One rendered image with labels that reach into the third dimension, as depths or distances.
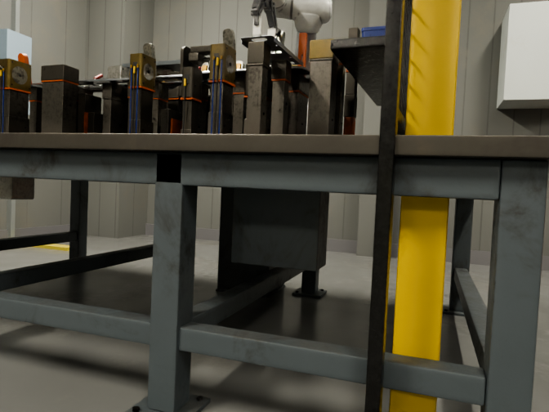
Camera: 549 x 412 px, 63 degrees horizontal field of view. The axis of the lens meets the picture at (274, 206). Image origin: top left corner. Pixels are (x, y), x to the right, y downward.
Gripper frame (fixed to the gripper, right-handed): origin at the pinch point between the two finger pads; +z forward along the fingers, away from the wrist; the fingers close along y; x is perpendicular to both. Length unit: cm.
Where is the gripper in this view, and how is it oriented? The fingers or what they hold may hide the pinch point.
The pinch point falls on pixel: (264, 38)
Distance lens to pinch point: 178.7
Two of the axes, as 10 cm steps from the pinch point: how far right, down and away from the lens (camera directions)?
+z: -0.4, 10.0, 0.5
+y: -3.7, 0.3, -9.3
